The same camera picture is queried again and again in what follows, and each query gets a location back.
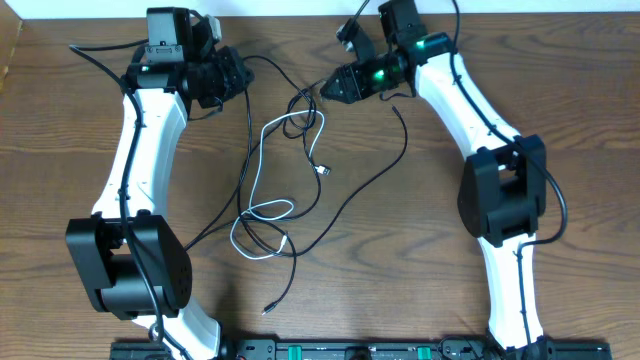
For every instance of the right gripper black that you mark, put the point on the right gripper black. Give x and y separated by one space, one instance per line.
348 82

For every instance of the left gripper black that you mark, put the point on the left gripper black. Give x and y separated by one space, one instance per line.
232 70

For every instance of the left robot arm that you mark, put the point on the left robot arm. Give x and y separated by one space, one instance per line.
130 262

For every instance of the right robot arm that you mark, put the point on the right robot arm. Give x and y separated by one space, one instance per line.
502 193

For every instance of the cardboard box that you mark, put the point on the cardboard box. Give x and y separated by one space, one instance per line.
10 29

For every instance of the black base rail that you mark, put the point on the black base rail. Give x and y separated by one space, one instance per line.
448 348

